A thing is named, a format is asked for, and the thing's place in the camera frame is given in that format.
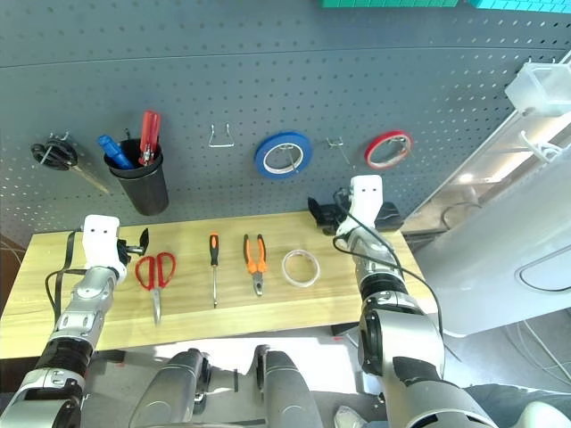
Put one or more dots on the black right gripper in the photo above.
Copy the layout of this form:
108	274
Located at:
341	216

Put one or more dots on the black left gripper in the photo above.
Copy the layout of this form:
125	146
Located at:
127	254

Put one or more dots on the white tape roll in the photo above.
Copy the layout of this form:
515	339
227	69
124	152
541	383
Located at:
284	269

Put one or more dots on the orange black screwdriver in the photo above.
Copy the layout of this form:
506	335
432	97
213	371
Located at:
214	249

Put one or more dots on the orange black pliers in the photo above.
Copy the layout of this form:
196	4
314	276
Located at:
259	285

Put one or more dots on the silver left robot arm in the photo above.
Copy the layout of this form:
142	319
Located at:
80	307

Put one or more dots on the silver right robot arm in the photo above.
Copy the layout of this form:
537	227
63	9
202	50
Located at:
392	330

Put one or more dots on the metal pegboard hook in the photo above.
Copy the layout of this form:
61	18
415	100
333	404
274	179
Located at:
401	139
60	136
292	158
333	142

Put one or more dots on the grey pegboard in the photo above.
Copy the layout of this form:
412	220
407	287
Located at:
267	67

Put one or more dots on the black tool cup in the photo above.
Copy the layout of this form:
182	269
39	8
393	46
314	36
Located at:
143	191

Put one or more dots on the black plastic case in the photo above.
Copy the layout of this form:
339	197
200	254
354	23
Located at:
392	220

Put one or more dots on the red tape roll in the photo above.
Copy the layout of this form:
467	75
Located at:
369	151

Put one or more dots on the blue tape roll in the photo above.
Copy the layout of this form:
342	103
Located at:
261	153

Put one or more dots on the silver left robot leg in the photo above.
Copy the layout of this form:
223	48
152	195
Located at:
169	388

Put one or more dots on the silver robot leg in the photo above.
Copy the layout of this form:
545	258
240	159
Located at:
169	388
285	388

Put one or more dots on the white metal cabinet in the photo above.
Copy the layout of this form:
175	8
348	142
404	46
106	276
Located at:
482	267

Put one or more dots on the silver right robot leg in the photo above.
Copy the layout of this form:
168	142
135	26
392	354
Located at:
285	388

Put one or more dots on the grey white sneaker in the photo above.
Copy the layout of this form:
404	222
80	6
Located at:
348	419

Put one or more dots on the green storage bin row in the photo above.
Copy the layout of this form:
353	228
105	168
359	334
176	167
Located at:
388	3

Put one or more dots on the white plastic hook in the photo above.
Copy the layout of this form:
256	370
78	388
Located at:
542	149

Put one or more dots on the white plastic bin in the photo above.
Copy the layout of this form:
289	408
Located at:
535	89

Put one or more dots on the teal storage bin row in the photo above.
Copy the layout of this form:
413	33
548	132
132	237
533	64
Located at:
522	4

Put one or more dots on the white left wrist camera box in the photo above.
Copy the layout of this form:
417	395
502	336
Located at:
101	241

